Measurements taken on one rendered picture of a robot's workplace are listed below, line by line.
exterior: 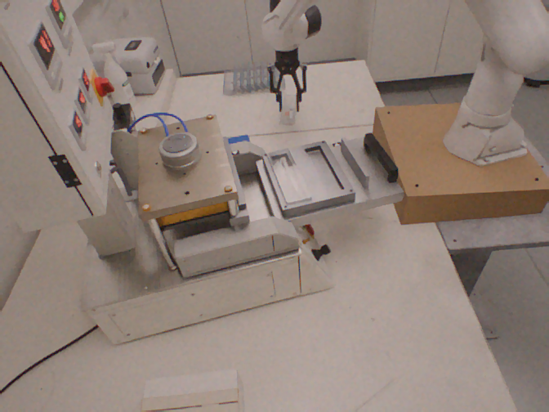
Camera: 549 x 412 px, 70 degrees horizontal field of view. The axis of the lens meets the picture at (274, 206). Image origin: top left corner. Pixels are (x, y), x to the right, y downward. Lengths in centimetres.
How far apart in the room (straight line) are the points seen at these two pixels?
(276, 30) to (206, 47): 221
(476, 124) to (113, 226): 92
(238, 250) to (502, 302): 144
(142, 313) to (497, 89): 97
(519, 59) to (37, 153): 90
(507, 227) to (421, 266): 28
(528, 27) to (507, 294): 132
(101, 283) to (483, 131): 99
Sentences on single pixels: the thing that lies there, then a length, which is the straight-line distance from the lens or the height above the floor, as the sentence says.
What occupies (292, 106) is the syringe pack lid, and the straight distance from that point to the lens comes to 149.
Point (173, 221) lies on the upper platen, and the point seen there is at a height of 104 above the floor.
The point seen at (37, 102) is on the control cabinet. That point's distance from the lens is 59.
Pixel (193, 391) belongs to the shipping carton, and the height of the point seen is 84.
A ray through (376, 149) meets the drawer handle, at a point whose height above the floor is 101.
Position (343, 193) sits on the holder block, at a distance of 87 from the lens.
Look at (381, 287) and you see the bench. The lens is 102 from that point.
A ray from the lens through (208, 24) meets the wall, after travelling 328.
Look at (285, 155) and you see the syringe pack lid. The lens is 96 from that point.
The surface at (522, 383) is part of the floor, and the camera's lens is 188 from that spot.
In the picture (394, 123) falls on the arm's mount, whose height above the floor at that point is 88.
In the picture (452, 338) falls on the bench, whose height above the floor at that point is 75.
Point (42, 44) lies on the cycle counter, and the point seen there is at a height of 140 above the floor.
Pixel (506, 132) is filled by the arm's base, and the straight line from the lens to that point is 122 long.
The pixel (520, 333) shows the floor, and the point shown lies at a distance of 198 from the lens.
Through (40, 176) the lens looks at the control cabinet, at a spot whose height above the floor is 125.
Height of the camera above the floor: 160
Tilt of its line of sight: 46 degrees down
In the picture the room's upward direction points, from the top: 7 degrees counter-clockwise
